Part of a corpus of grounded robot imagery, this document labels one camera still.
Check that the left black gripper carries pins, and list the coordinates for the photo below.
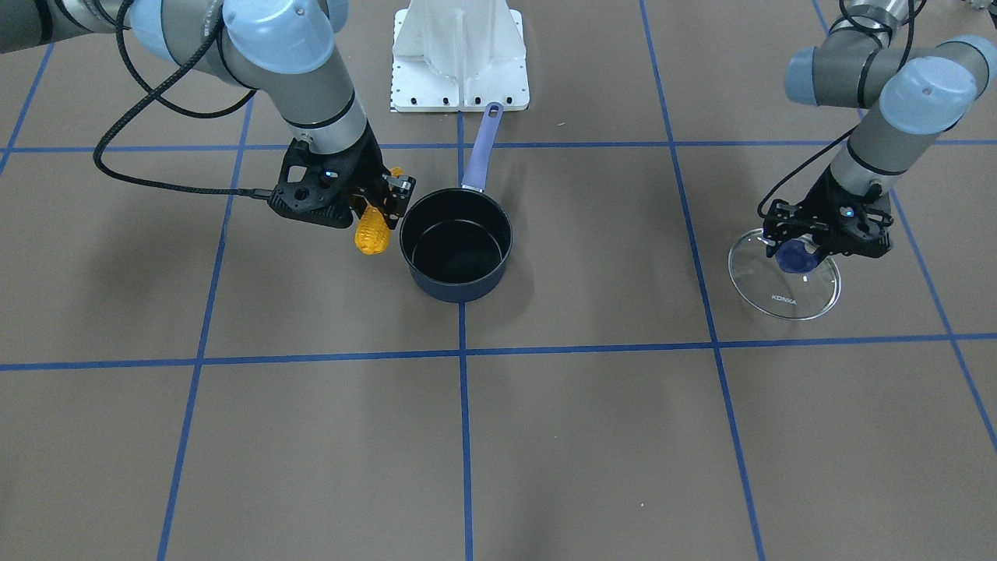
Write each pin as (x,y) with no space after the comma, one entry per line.
(827,196)

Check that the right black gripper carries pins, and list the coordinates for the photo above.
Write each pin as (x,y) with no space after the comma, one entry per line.
(366,162)

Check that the yellow corn cob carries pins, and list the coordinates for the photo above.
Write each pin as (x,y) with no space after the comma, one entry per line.
(372,235)

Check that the glass lid blue knob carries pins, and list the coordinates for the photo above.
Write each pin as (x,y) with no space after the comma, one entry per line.
(795,282)

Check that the dark blue pot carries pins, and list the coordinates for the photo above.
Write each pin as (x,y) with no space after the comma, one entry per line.
(457,241)

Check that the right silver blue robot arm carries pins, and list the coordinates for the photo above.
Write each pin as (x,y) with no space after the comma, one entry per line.
(284,49)

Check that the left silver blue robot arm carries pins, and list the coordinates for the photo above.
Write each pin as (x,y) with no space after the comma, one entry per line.
(910,98)

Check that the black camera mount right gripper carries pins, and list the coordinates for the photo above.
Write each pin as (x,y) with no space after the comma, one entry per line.
(318,189)

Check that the white pedestal column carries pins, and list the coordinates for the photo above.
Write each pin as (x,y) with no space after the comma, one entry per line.
(458,56)

